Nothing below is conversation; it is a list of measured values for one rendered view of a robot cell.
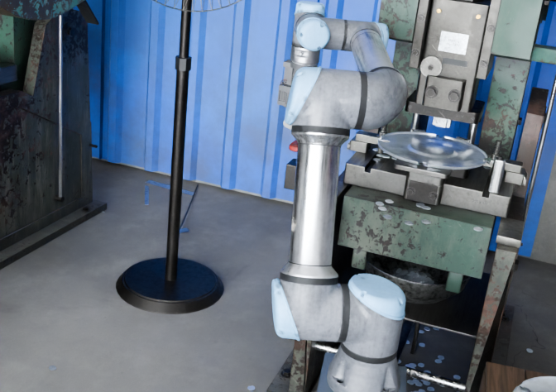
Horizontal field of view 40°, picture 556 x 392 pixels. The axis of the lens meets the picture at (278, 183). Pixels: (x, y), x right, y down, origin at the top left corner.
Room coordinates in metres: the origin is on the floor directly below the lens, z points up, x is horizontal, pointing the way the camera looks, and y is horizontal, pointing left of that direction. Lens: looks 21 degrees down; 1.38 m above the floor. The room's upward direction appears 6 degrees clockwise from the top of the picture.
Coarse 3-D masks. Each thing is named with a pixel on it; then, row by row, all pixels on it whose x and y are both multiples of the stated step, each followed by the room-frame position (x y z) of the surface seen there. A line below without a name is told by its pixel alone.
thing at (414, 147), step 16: (384, 144) 1.97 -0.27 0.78; (400, 144) 1.99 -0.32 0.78; (416, 144) 1.99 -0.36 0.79; (432, 144) 2.00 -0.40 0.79; (448, 144) 2.04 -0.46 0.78; (464, 144) 2.06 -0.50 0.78; (416, 160) 1.86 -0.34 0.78; (432, 160) 1.88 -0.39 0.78; (448, 160) 1.89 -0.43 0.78; (464, 160) 1.91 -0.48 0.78
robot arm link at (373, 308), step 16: (352, 288) 1.34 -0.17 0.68; (368, 288) 1.34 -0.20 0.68; (384, 288) 1.35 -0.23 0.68; (352, 304) 1.31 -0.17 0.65; (368, 304) 1.30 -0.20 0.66; (384, 304) 1.30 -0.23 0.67; (400, 304) 1.32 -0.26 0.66; (352, 320) 1.30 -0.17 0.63; (368, 320) 1.30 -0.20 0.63; (384, 320) 1.30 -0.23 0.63; (400, 320) 1.33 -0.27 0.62; (352, 336) 1.30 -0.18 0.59; (368, 336) 1.30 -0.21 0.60; (384, 336) 1.30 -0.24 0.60; (368, 352) 1.30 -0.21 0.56; (384, 352) 1.30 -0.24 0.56
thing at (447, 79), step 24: (432, 0) 2.03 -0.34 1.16; (456, 0) 2.03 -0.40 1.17; (480, 0) 2.06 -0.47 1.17; (432, 24) 2.03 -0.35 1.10; (456, 24) 2.01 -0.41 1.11; (480, 24) 1.99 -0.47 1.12; (432, 48) 2.02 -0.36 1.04; (456, 48) 2.00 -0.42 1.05; (480, 48) 1.99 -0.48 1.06; (432, 72) 2.01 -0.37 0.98; (456, 72) 2.00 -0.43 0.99; (432, 96) 1.97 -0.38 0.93; (456, 96) 1.95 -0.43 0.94
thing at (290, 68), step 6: (288, 60) 2.00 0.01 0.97; (288, 66) 1.97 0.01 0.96; (294, 66) 1.95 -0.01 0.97; (300, 66) 1.94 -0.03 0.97; (306, 66) 1.94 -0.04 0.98; (312, 66) 1.95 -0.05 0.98; (288, 72) 1.97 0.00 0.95; (294, 72) 1.97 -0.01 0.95; (288, 78) 1.97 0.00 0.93; (282, 84) 1.98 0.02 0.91; (288, 84) 1.97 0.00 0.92; (282, 90) 1.95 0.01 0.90; (288, 90) 1.95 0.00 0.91; (282, 96) 1.96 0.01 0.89; (288, 96) 1.95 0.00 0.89; (282, 102) 1.95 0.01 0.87
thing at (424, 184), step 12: (396, 168) 1.82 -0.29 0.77; (408, 168) 1.81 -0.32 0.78; (420, 168) 1.81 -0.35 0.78; (432, 168) 1.82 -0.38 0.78; (408, 180) 1.93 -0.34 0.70; (420, 180) 1.92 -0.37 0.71; (432, 180) 1.91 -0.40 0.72; (444, 180) 1.92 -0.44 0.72; (408, 192) 1.92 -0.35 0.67; (420, 192) 1.92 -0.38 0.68; (432, 192) 1.91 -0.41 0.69; (432, 204) 1.91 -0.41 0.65
